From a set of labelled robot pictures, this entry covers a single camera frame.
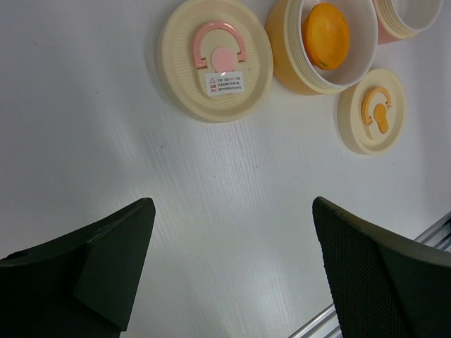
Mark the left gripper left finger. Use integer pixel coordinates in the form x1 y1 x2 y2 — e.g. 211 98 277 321
1 198 155 337

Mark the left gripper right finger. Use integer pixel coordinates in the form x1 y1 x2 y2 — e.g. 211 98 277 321
312 196 451 338

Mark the cream lid orange handle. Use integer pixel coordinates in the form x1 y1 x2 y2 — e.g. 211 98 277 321
337 68 407 156

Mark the round orange food piece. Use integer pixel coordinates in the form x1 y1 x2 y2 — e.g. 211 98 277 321
302 2 350 70

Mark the orange lunch bowl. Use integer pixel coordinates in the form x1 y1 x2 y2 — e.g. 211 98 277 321
266 1 378 95

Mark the pink lunch bowl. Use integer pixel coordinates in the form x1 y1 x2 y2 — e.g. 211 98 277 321
373 0 443 45

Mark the cream lid pink handle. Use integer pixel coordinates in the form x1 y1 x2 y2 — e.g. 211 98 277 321
156 1 273 123

